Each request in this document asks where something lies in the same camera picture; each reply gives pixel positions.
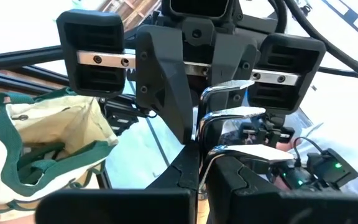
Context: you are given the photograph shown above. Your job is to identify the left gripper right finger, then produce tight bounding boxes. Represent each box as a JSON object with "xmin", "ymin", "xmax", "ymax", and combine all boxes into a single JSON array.
[{"xmin": 205, "ymin": 155, "xmax": 358, "ymax": 224}]

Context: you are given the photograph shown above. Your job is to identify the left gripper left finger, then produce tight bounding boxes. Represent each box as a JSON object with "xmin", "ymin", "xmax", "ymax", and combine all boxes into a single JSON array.
[{"xmin": 35, "ymin": 141, "xmax": 201, "ymax": 224}]

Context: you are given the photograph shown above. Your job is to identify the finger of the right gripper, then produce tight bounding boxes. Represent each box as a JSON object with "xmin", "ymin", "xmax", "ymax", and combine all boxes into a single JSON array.
[
  {"xmin": 211, "ymin": 33, "xmax": 259, "ymax": 104},
  {"xmin": 135, "ymin": 24, "xmax": 196, "ymax": 146}
]

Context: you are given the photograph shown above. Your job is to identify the black pruning shears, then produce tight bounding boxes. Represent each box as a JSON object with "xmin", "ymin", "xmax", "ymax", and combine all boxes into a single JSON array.
[{"xmin": 17, "ymin": 141, "xmax": 67, "ymax": 162}]

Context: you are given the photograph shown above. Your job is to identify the tan and green gardening bag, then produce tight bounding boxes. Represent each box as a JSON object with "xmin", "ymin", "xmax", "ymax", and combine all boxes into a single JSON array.
[{"xmin": 0, "ymin": 86, "xmax": 119, "ymax": 222}]

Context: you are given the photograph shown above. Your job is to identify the black leader arm gripper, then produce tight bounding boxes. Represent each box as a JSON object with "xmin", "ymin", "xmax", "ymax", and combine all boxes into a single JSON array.
[{"xmin": 239, "ymin": 121, "xmax": 295, "ymax": 147}]

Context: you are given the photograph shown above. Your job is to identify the black handheld device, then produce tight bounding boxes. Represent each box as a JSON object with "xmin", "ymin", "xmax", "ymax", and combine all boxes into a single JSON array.
[{"xmin": 277, "ymin": 147, "xmax": 358, "ymax": 192}]

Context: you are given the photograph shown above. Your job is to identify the person's hand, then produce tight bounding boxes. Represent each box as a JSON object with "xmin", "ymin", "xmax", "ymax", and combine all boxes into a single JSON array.
[{"xmin": 274, "ymin": 140, "xmax": 295, "ymax": 152}]

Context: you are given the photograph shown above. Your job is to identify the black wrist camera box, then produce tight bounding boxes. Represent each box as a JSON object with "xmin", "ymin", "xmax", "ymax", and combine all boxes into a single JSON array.
[{"xmin": 161, "ymin": 0, "xmax": 230, "ymax": 20}]

